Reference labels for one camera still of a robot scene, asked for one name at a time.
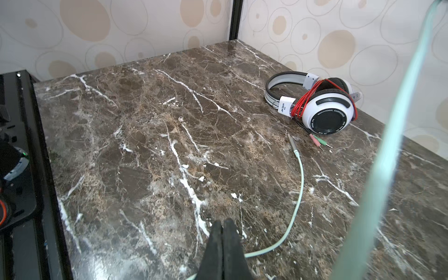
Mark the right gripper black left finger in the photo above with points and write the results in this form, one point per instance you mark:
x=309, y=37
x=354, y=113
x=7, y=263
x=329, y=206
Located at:
x=212, y=263

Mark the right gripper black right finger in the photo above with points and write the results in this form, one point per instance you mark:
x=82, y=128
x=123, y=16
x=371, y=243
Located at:
x=234, y=262

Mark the white black headphones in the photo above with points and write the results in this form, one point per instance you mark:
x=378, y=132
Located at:
x=327, y=107

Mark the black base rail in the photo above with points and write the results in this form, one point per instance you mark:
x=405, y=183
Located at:
x=33, y=244

